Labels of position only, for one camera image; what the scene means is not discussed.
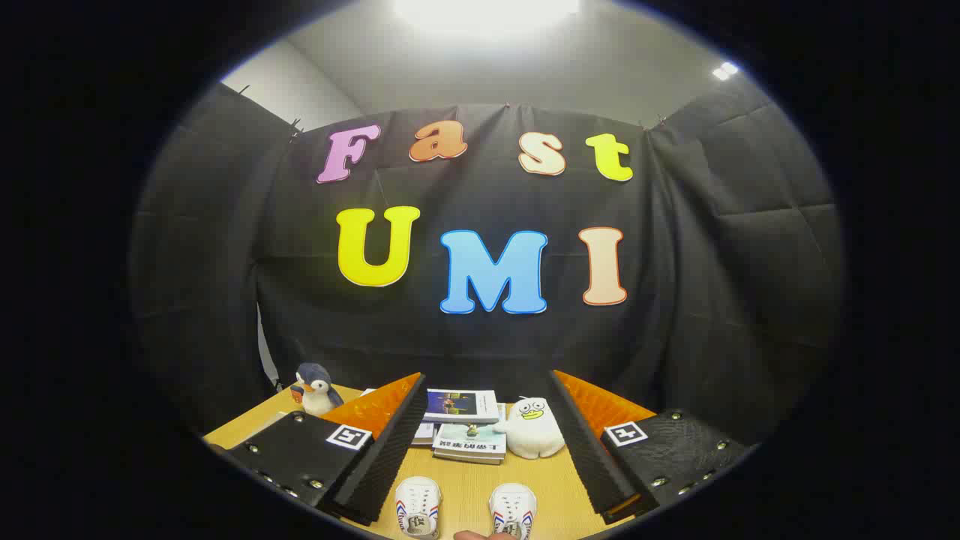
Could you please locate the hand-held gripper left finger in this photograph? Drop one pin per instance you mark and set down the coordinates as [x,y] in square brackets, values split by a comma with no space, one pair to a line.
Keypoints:
[390,457]

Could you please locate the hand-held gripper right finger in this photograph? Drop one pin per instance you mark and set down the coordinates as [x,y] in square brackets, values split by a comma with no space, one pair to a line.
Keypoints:
[589,457]

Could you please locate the white canvas shoe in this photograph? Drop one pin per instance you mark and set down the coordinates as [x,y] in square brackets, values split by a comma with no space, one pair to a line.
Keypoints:
[418,502]
[514,504]

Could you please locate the plain white book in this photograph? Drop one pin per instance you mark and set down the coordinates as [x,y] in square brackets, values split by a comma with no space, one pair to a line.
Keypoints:
[424,433]

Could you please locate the white duck plush toy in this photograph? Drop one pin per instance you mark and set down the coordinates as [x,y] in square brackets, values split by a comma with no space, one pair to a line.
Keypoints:
[536,439]

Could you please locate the book with pale sky cover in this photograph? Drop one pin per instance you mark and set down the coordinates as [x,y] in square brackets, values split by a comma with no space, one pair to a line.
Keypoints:
[469,444]

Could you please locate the book with blue picture cover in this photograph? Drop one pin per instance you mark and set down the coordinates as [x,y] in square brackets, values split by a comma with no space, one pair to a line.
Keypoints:
[461,403]

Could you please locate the grey penguin plush toy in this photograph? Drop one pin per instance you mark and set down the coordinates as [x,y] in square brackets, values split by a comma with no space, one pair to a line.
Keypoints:
[319,394]

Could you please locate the small ceiling light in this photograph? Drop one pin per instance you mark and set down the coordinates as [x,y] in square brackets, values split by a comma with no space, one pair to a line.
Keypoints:
[724,71]

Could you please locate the large ceiling light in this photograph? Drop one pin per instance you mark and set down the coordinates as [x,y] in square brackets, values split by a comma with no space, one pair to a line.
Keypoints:
[487,11]

